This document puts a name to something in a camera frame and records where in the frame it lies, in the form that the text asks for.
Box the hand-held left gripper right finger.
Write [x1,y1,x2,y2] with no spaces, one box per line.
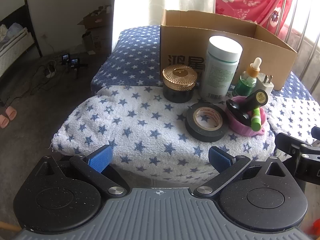
[193,146,290,198]

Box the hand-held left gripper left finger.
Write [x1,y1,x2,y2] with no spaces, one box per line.
[35,144,127,198]

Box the pink plastic lid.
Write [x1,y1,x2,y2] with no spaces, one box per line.
[226,95,269,137]

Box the green lip balm stick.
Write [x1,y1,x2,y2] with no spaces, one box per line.
[251,107,262,131]

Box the black tape roll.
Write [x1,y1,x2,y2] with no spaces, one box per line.
[185,102,229,142]

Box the black oval object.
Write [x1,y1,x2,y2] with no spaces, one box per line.
[226,99,252,127]

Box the black tube gold end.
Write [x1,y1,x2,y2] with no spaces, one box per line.
[244,89,269,112]

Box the white charger plug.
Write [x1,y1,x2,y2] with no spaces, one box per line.
[256,73,275,96]

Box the green dropper bottle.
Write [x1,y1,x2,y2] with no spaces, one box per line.
[232,57,262,98]

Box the black jar gold lid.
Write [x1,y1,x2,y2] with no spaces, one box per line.
[162,64,198,103]

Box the brown cardboard box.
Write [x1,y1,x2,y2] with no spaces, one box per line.
[160,9,298,92]

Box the white star blanket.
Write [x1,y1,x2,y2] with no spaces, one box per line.
[51,85,320,180]

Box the metal railing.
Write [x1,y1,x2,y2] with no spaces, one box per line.
[265,0,320,100]

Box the red object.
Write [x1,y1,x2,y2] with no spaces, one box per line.
[306,219,320,236]

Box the wooden stick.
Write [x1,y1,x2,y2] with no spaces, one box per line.
[0,221,22,232]

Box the printed cardboard box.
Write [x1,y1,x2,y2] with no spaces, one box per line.
[82,29,112,53]

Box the bed with quilted mattress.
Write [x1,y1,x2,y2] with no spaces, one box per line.
[0,0,43,79]

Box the open cardboard box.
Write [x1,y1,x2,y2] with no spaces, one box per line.
[77,5,112,29]

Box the red floral cloth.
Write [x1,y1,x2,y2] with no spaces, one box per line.
[214,0,292,37]

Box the pile of clothes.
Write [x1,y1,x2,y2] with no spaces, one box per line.
[0,22,25,44]

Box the power strip with cables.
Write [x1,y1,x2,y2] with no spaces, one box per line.
[30,59,63,96]

